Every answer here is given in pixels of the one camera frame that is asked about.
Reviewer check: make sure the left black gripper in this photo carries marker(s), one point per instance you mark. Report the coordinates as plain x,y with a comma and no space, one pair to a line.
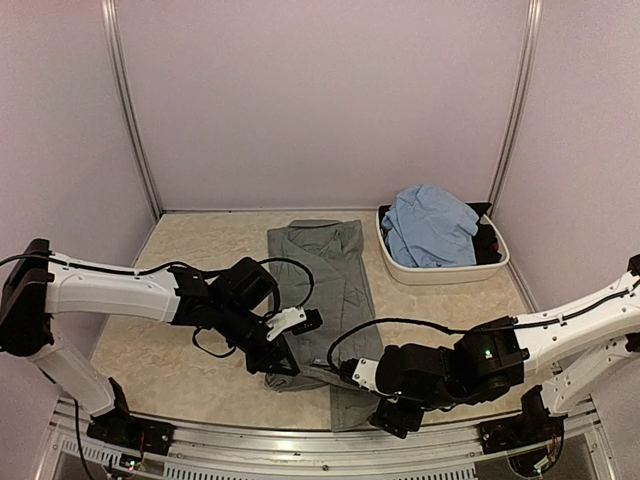
266,361

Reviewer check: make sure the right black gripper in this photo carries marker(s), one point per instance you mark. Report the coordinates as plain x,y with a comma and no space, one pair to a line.
395,422

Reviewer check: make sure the grey long sleeve shirt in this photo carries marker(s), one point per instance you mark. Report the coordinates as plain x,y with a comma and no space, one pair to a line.
332,250

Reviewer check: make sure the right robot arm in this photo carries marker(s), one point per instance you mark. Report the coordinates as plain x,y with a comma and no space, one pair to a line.
601,331

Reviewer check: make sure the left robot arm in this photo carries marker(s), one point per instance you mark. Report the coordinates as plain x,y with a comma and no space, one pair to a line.
241,303

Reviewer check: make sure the white plastic bin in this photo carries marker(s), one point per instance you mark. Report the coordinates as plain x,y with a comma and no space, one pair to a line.
439,275

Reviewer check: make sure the light blue shirt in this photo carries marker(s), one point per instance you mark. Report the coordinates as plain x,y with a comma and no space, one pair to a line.
428,227

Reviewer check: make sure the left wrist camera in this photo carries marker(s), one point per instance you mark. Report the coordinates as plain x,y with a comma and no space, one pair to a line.
295,320

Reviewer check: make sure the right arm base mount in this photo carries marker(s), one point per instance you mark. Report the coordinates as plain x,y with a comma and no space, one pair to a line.
518,431

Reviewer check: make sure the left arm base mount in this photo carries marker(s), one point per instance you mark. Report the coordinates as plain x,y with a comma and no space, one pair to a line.
134,433

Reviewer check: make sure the front aluminium rail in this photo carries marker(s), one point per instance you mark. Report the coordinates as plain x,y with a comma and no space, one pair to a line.
445,450

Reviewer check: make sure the left aluminium frame post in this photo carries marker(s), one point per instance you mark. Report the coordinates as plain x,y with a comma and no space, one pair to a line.
118,64

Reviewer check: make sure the aluminium frame post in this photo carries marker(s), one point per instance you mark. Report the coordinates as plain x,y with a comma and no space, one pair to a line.
118,64
519,99

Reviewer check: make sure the right aluminium frame post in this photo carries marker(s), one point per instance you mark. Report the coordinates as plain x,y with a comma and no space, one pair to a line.
519,99

